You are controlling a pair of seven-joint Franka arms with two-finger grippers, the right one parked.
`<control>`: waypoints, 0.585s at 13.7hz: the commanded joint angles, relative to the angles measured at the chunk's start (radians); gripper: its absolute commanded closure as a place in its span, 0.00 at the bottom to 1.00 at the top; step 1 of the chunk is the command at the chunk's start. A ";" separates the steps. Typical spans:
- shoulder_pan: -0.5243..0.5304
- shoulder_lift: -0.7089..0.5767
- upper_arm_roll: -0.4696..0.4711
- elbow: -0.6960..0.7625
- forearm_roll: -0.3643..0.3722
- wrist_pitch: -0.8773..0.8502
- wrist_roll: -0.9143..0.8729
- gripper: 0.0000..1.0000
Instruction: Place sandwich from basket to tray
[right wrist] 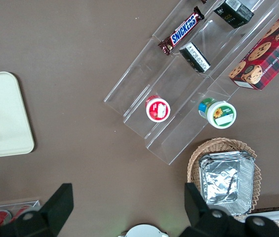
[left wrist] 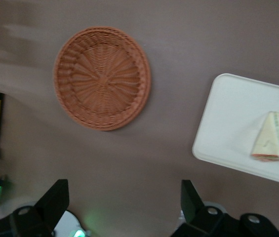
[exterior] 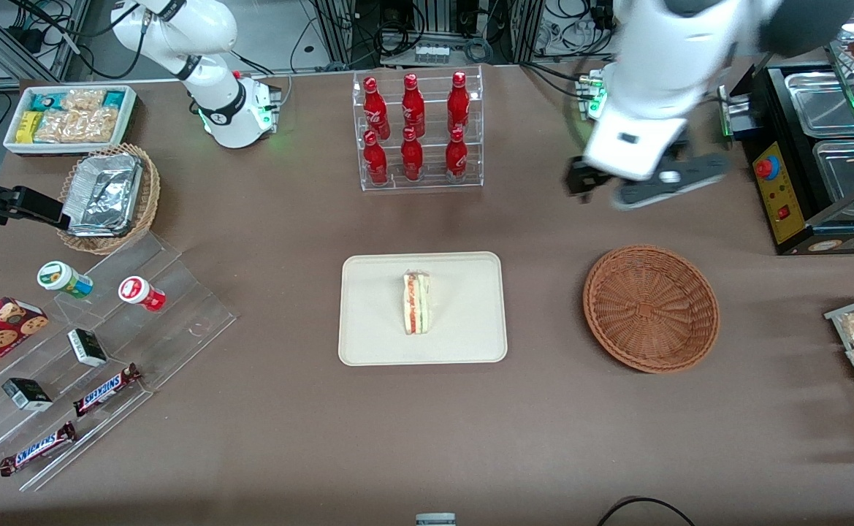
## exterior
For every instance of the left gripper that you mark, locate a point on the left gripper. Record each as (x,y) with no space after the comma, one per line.
(581,177)

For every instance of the triangle sandwich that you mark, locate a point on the triangle sandwich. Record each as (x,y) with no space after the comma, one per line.
(417,303)

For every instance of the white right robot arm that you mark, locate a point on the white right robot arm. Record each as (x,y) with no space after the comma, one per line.
(215,95)

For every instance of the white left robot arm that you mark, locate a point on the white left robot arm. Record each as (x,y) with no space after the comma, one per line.
(668,51)

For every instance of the light wicker basket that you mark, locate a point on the light wicker basket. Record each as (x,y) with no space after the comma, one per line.
(149,197)

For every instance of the brown wicker basket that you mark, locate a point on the brown wicker basket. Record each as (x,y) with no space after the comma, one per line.
(649,307)

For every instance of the beige plastic tray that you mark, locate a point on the beige plastic tray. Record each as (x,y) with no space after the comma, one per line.
(368,321)

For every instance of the white plastic snack bin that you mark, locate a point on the white plastic snack bin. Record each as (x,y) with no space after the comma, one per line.
(10,142)

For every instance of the yellow snack packet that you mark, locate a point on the yellow snack packet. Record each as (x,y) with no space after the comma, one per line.
(28,127)

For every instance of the stack of foil containers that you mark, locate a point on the stack of foil containers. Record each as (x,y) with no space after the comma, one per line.
(105,193)

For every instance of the green lid cup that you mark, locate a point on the green lid cup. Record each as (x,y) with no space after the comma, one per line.
(61,278)

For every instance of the large clear cracker bag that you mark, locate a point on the large clear cracker bag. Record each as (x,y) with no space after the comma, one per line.
(79,126)

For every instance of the teal snack packet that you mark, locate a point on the teal snack packet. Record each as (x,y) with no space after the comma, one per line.
(44,101)
(113,99)

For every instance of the small clear cracker bag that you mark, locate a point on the small clear cracker bag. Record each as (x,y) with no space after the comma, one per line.
(82,100)

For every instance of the red cola bottle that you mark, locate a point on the red cola bottle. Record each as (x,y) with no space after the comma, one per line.
(456,159)
(413,108)
(375,109)
(375,162)
(412,159)
(458,106)

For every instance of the red lid cup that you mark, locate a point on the red lid cup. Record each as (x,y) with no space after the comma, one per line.
(139,292)

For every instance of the small black box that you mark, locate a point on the small black box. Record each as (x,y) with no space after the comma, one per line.
(27,394)
(87,348)

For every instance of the clear acrylic bottle rack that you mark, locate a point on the clear acrylic bottle rack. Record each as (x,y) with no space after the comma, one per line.
(430,183)

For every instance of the grey metal box green light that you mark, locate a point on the grey metal box green light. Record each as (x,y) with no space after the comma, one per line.
(735,117)

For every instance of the clear acrylic stepped display stand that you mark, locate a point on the clear acrylic stepped display stand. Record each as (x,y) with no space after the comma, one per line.
(178,307)

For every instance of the snickers bar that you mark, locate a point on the snickers bar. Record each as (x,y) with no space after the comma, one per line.
(105,389)
(38,448)

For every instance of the black food warmer machine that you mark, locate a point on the black food warmer machine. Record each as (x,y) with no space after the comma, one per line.
(788,212)

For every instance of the white power strip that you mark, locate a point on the white power strip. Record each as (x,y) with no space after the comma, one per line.
(432,52)

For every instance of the steel warmer pan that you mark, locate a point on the steel warmer pan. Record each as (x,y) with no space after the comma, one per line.
(847,172)
(821,102)

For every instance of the aluminium frame shelf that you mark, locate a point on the aluminium frame shelf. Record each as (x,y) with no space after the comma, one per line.
(3,51)

